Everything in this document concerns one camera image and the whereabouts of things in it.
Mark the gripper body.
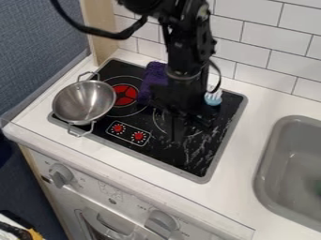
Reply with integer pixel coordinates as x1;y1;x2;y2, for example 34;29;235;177
147;68;211;117

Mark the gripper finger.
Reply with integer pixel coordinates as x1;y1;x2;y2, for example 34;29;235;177
189;112;220;128
170;110;189;143

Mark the blue brush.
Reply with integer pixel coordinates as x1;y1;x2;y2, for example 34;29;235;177
203;74;225;108

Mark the toy stove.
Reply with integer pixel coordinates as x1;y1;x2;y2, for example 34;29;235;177
46;57;250;185

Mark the purple cloth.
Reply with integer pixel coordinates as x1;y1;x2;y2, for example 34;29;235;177
136;60;171;105

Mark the silver pot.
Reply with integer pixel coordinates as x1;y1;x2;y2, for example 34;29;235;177
51;71;118;138

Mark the toy sink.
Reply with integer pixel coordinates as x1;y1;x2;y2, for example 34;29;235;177
252;114;321;233

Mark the black cable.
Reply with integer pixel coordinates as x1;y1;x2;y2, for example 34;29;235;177
49;0;149;40

